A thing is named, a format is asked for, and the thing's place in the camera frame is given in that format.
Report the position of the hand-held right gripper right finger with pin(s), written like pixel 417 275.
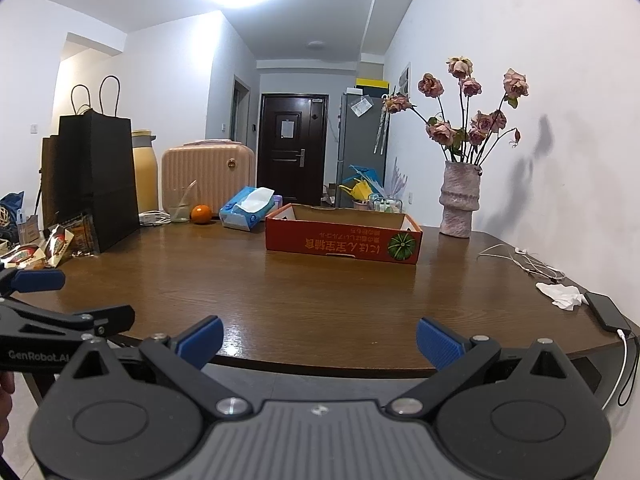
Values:
pixel 440 341

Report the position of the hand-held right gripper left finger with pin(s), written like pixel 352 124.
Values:
pixel 202 337

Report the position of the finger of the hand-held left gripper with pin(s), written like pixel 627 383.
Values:
pixel 100 322
pixel 37 280

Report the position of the orange cardboard box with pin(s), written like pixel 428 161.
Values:
pixel 340 245

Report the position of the person's left hand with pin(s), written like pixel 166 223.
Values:
pixel 7 384

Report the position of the red snack packet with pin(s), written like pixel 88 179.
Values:
pixel 22 256
pixel 57 245

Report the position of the brown snack packet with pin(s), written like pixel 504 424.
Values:
pixel 82 235

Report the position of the brown paper bag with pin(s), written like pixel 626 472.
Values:
pixel 50 185

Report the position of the black paper bag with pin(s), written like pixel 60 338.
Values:
pixel 100 180

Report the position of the orange fruit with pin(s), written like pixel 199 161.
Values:
pixel 201 214

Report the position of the clear glass cup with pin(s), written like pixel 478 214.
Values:
pixel 179 215

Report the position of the blue tissue pack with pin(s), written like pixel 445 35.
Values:
pixel 245 215

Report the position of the crumpled white tissue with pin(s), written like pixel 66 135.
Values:
pixel 562 295

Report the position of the pink ceramic vase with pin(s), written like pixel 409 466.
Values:
pixel 460 200

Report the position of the clear drinking straw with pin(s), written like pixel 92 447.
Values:
pixel 189 192

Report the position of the storage rack with bottles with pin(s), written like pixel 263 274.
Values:
pixel 386 205

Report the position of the yellow thermos jug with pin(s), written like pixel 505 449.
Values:
pixel 145 175

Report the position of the pink suitcase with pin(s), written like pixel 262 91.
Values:
pixel 210 175

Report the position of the yellow watering can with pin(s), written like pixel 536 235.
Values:
pixel 360 191

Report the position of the black phone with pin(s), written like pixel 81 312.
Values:
pixel 607 311

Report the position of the blue plastic rack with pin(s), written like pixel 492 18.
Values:
pixel 367 172

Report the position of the dark brown door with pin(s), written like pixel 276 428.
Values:
pixel 305 170

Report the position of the grey fridge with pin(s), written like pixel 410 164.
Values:
pixel 357 150

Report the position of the dried pink roses bunch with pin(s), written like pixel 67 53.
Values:
pixel 460 132

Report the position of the white umbrella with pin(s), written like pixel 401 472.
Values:
pixel 382 125

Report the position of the white paper notice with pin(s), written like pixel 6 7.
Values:
pixel 287 128

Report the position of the grey interior door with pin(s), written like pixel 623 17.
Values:
pixel 241 110

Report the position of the clear plastic pouch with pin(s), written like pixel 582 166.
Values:
pixel 361 106

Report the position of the yellow black box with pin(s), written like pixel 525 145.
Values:
pixel 372 85

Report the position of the small ceiling light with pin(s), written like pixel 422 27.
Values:
pixel 316 45

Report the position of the purple wall sticker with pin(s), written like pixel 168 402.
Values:
pixel 401 177

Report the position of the wall picture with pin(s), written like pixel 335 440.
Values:
pixel 405 80

